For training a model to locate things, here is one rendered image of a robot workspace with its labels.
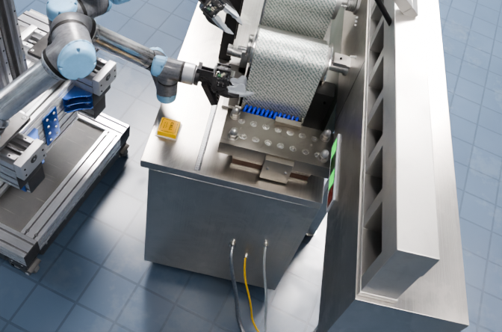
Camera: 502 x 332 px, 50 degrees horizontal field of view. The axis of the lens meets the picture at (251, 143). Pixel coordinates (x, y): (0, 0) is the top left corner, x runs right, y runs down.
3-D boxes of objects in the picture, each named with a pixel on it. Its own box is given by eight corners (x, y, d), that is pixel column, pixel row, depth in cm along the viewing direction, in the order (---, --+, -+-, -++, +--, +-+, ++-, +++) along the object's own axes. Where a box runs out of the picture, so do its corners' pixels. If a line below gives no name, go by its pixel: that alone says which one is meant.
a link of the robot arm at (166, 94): (170, 82, 205) (172, 61, 197) (179, 104, 200) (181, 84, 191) (150, 85, 203) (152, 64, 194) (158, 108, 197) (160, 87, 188)
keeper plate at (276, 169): (259, 173, 193) (266, 155, 184) (287, 179, 193) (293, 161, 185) (258, 178, 191) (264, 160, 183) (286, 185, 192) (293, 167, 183)
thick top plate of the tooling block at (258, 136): (225, 118, 198) (228, 107, 193) (331, 143, 199) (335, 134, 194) (217, 152, 188) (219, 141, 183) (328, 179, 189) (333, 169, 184)
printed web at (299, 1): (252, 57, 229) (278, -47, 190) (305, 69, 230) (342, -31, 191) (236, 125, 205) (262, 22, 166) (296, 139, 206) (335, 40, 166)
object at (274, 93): (241, 103, 196) (250, 67, 182) (304, 119, 197) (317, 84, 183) (241, 105, 196) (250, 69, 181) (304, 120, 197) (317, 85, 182)
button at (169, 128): (161, 120, 201) (162, 116, 199) (180, 125, 201) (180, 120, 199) (156, 134, 196) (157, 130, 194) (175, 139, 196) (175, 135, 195)
